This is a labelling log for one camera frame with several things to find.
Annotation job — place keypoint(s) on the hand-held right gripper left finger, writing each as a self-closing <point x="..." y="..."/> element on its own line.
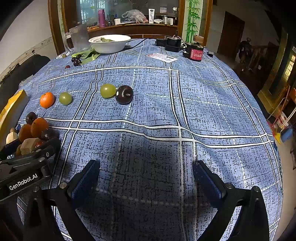
<point x="84" y="183"/>

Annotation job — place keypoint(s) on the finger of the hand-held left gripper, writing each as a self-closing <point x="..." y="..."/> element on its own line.
<point x="49" y="148"/>
<point x="9" y="149"/>

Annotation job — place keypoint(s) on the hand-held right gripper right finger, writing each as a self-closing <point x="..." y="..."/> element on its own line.
<point x="208" y="183"/>

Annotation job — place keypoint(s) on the small dark red fruit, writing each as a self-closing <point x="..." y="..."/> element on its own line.
<point x="38" y="144"/>

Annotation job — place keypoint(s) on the dark purple plum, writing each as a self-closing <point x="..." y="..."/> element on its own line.
<point x="47" y="134"/>
<point x="124" y="95"/>
<point x="30" y="117"/>

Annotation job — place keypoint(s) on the small brown fruit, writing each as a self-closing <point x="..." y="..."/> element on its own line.
<point x="13" y="130"/>

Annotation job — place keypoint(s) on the beige foam block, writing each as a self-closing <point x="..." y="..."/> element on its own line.
<point x="29" y="146"/>

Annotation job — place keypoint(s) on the yellow-taped white foam box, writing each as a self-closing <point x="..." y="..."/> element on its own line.
<point x="13" y="109"/>

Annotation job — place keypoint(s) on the white round foam piece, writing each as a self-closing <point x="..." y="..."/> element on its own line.
<point x="11" y="138"/>

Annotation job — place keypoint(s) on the orange mandarin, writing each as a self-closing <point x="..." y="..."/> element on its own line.
<point x="47" y="100"/>
<point x="25" y="132"/>
<point x="39" y="127"/>

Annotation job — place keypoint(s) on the green plum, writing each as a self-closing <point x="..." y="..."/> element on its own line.
<point x="65" y="98"/>

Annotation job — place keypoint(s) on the black sofa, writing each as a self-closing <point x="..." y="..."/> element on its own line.
<point x="20" y="71"/>

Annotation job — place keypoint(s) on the green grape near plum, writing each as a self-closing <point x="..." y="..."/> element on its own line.
<point x="108" y="90"/>

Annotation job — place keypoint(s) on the bunch of dark grapes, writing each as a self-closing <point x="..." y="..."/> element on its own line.
<point x="76" y="61"/>

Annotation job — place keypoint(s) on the blue plastic container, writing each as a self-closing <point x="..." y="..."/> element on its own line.
<point x="286" y="135"/>

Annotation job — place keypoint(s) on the green vegetable leaves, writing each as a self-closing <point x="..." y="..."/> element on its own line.
<point x="86" y="55"/>

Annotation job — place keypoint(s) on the clear glass pitcher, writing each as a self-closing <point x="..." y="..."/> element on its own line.
<point x="78" y="38"/>

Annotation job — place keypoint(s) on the white bowl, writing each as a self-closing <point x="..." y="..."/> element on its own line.
<point x="109" y="46"/>

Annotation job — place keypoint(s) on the red and black device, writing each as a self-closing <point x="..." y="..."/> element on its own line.
<point x="194" y="52"/>

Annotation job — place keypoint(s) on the white and red paper card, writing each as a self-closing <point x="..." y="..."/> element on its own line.
<point x="163" y="57"/>

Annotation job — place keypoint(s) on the purple bottle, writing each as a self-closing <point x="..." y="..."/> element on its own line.
<point x="101" y="18"/>

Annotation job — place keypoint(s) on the dark glass bottle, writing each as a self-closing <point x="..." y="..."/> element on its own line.
<point x="108" y="20"/>

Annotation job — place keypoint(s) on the black power adapter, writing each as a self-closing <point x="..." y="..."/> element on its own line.
<point x="172" y="43"/>

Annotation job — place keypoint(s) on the wooden door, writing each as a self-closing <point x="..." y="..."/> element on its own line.
<point x="231" y="32"/>

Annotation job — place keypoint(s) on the wooden counter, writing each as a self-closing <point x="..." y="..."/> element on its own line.
<point x="148" y="29"/>

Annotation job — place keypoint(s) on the clear plastic bag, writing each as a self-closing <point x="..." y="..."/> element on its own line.
<point x="135" y="15"/>

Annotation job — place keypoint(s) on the bamboo painted panel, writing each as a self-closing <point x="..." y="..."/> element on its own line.
<point x="192" y="20"/>

